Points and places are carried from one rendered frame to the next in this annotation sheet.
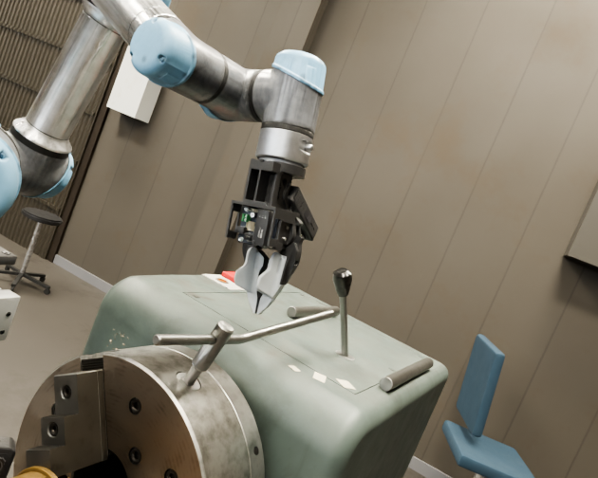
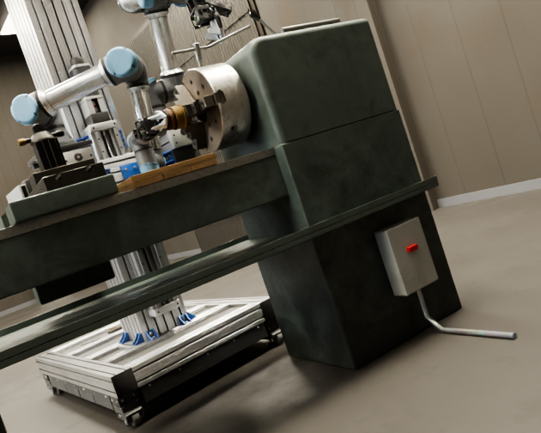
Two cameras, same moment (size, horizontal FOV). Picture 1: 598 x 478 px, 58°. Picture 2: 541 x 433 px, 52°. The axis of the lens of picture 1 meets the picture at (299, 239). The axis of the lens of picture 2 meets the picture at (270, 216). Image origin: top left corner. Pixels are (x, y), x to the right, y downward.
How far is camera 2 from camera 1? 1.76 m
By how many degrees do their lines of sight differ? 33
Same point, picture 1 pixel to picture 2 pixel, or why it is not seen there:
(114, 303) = not seen: hidden behind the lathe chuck
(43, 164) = (175, 80)
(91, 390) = (181, 88)
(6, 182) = (129, 53)
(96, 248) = not seen: hidden behind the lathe
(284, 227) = (205, 10)
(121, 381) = (186, 81)
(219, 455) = (211, 72)
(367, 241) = (492, 34)
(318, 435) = (245, 52)
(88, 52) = (158, 30)
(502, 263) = not seen: outside the picture
